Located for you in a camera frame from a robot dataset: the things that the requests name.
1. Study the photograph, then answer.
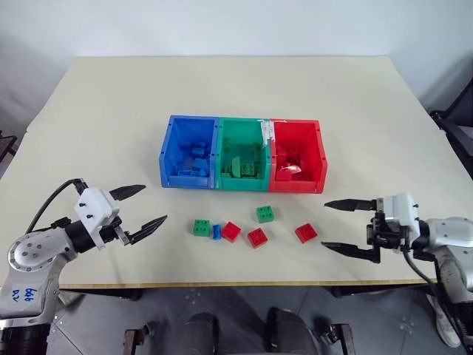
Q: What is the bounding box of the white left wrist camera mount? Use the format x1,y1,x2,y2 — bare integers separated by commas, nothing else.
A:
73,188,121,251

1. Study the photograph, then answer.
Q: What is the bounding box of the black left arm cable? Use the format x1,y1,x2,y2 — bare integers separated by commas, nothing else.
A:
24,178,89,234

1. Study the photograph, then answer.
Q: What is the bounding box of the brown metal stand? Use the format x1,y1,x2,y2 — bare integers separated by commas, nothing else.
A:
321,322,353,355
123,320,153,355

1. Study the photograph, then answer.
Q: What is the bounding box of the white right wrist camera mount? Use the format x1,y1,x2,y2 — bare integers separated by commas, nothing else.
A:
382,191,421,238

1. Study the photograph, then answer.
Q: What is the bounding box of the green square toy brick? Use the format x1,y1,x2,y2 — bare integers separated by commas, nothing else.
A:
191,219,211,237
256,205,277,224

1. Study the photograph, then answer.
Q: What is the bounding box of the dark green toy brick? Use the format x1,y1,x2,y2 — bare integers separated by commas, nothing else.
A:
239,162,259,179

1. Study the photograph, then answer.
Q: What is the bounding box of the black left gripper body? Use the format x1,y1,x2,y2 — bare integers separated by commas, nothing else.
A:
98,216,133,247

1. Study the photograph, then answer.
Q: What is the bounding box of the white shoe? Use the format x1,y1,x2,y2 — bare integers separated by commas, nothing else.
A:
426,291,463,349

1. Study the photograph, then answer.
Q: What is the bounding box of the black table support bar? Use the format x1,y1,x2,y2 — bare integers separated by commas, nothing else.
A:
77,288,143,302
327,285,429,299

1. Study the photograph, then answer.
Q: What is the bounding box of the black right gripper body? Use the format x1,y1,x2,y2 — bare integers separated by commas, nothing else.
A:
365,209,412,256

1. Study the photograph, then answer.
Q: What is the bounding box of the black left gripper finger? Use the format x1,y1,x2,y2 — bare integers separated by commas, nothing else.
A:
109,184,147,202
127,214,169,246

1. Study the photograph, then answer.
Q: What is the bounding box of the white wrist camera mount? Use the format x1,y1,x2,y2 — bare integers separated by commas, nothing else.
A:
382,191,421,238
73,188,121,251

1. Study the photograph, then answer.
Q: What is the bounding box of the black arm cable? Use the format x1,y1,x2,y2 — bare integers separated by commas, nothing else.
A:
401,246,473,351
24,178,89,234

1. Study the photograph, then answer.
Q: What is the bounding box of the green plastic bin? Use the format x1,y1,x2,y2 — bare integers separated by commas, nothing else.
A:
213,116,275,192

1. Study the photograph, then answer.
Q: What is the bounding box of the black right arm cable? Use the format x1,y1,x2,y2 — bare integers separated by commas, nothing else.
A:
401,246,473,351

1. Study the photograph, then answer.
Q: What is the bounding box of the red square toy brick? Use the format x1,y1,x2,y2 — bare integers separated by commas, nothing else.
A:
222,221,242,243
247,228,269,249
295,223,319,244

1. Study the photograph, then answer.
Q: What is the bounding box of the blue plastic bin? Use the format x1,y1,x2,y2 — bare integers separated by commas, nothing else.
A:
158,114,222,190

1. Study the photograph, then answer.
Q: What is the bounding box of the red plastic bin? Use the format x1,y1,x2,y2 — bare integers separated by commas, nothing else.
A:
268,118,329,195

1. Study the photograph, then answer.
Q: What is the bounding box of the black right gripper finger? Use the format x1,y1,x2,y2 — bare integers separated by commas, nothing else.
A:
323,197,386,213
320,240,382,265

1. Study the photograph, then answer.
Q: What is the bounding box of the white torn tape strip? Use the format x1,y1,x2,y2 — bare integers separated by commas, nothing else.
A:
256,118,289,146

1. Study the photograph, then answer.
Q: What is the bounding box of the dark rounded shape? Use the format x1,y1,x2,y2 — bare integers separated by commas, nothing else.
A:
265,306,315,355
176,311,220,355

